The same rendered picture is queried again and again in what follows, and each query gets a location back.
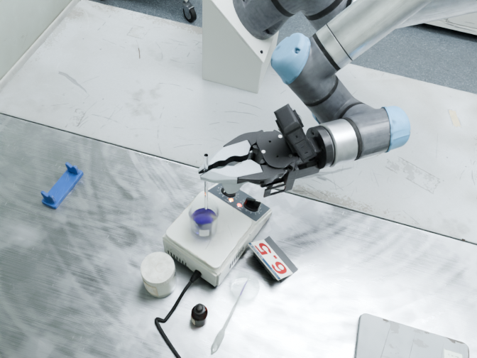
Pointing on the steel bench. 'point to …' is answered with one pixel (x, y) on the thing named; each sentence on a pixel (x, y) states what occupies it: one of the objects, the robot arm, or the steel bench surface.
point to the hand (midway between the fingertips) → (207, 169)
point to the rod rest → (62, 187)
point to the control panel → (239, 202)
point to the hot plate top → (243, 225)
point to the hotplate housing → (215, 276)
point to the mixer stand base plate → (402, 341)
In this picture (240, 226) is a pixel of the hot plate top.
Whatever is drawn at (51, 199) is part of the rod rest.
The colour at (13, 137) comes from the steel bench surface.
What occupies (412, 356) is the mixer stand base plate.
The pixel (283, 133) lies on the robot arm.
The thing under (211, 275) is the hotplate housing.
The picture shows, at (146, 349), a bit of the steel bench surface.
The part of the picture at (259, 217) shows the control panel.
